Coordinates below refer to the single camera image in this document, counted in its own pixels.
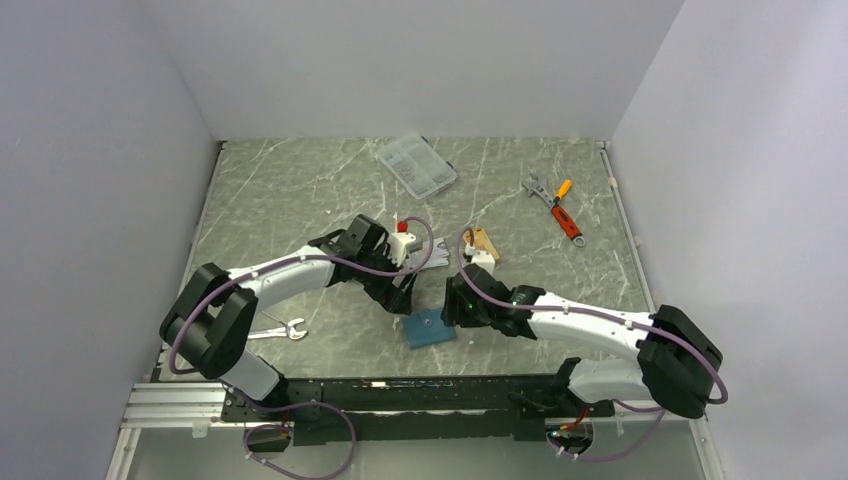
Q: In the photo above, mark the blue card holder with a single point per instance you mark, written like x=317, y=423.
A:
x=425, y=328

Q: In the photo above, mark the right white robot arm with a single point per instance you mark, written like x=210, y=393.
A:
x=660, y=356

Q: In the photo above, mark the red handled adjustable wrench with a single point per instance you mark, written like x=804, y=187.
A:
x=537, y=186

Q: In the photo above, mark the orange credit card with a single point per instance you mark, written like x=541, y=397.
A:
x=478, y=239

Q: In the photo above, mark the orange handled screwdriver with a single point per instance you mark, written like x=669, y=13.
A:
x=562, y=191

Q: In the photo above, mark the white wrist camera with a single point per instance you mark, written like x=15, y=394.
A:
x=480, y=257
x=401, y=243

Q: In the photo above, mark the silver open-end wrench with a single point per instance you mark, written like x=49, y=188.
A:
x=288, y=330

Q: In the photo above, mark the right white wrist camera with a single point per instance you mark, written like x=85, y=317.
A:
x=480, y=257

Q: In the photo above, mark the clear plastic organizer box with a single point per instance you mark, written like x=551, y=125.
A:
x=417, y=166

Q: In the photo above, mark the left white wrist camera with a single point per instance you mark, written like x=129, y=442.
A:
x=401, y=243

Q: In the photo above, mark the silver credit card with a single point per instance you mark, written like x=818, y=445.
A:
x=438, y=257

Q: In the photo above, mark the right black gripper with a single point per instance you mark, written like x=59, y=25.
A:
x=453, y=312

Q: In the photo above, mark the aluminium rail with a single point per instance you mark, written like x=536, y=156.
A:
x=192, y=405

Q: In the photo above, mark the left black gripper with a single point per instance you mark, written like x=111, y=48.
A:
x=396, y=299

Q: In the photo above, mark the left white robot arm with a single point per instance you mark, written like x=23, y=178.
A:
x=207, y=327

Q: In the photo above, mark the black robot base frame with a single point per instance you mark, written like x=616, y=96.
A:
x=521, y=407

